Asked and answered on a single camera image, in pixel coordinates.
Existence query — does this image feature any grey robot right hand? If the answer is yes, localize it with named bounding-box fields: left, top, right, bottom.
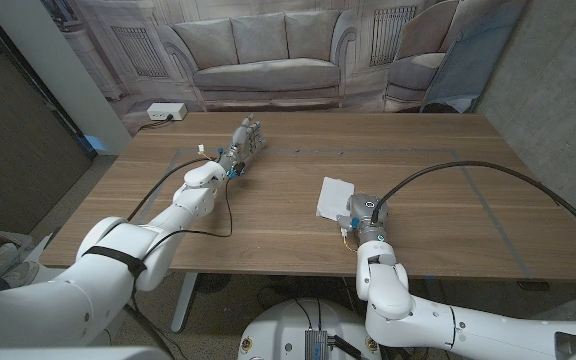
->
left=336, top=192, right=390, bottom=245

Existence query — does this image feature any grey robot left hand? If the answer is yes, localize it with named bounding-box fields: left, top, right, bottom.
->
left=217, top=112, right=268, bottom=179

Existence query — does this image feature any white shipping label paper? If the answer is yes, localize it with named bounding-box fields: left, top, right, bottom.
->
left=315, top=175, right=355, bottom=221

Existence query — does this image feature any printed sofa room backdrop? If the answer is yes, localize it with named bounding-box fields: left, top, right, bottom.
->
left=40, top=0, right=529, bottom=136

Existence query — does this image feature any white power outlet box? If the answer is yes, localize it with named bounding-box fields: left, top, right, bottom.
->
left=146, top=102, right=188, bottom=122

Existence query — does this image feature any silver box on torso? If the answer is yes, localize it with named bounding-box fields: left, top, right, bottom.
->
left=303, top=328, right=330, bottom=360

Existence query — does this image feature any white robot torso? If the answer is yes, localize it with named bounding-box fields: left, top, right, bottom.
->
left=237, top=298, right=383, bottom=360

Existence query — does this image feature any white table leg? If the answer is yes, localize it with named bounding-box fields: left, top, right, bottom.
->
left=170, top=272, right=200, bottom=334

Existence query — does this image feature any blue grey leaning board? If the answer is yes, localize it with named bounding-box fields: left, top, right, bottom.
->
left=420, top=0, right=529, bottom=114

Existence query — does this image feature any white sneaker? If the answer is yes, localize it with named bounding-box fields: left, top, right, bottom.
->
left=2, top=260, right=39, bottom=287

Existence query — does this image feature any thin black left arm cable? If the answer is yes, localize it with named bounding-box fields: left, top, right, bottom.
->
left=127, top=174, right=234, bottom=256

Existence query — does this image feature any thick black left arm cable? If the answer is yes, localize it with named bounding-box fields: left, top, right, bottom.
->
left=126, top=157, right=219, bottom=222

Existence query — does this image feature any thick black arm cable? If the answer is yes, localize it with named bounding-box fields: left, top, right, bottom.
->
left=126, top=157, right=219, bottom=222
left=370, top=160, right=576, bottom=246

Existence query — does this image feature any black outlet box cord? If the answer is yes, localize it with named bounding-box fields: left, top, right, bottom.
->
left=137, top=113, right=175, bottom=132

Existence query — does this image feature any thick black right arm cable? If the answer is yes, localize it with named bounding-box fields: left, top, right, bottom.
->
left=370, top=160, right=576, bottom=246

